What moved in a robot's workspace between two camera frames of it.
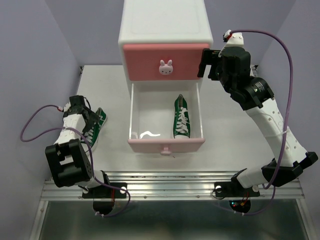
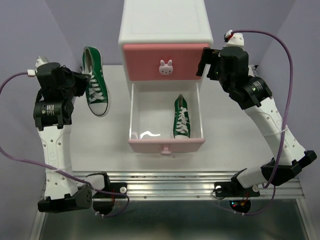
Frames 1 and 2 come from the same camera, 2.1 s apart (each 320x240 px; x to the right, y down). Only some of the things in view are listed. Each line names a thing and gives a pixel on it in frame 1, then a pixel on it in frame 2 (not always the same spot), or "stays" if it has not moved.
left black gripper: (93, 119) → (82, 78)
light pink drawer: (151, 120) stays
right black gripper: (209, 56) stays
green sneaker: (181, 128) stays
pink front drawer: (141, 61) stays
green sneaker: (91, 135) → (97, 94)
